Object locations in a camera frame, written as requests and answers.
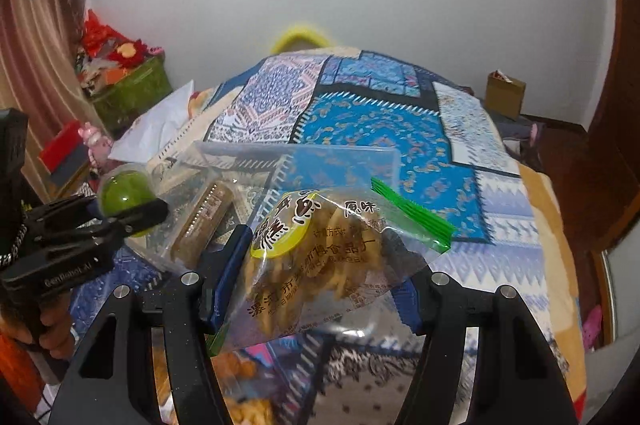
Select orange plush toy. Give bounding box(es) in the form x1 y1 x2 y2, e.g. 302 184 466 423
187 90 221 116

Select orange blanket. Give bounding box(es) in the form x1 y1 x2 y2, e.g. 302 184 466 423
517 162 588 411

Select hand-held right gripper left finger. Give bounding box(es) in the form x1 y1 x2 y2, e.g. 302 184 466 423
47 225 261 425

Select green round jelly cup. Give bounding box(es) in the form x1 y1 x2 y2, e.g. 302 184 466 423
97 167 156 237

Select brown cardboard box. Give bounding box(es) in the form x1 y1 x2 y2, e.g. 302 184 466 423
486 71 527 118

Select clear bag of twisted snacks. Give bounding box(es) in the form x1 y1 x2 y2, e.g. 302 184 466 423
207 177 457 356

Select yellow foam tube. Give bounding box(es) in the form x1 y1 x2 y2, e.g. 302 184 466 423
270 23 333 56

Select person's left hand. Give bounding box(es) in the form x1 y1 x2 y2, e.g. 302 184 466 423
10 292 81 356

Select brown wooden door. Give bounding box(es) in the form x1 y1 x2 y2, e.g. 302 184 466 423
582 0 640 256

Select clear plastic container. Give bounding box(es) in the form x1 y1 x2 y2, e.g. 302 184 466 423
145 141 403 276

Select grey pink shoes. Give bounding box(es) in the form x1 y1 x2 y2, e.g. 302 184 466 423
500 115 547 166

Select red yellow fried snack packet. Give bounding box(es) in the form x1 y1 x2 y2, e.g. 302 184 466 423
210 342 281 425

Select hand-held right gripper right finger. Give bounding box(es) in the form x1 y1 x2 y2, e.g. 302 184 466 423
390 270 593 425

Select blue patchwork blanket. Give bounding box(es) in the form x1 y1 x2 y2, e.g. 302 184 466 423
70 50 541 425

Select red box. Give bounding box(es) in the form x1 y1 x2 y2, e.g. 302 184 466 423
39 120 93 186

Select pink toy figure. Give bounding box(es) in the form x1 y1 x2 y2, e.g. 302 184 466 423
79 122 113 166

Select brown biscuit packet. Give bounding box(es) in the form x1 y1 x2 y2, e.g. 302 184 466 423
170 181 236 263

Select green storage box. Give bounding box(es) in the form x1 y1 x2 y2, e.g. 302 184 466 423
90 57 173 136

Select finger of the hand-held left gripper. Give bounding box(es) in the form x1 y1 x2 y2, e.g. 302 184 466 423
35 199 169 256
25 195 108 231

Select white plastic bag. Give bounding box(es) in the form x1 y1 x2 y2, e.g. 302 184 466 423
107 80 196 166

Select pink plush item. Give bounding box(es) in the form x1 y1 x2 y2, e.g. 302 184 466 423
581 305 604 351

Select striped curtain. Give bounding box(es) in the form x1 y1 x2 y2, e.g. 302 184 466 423
0 0 108 206

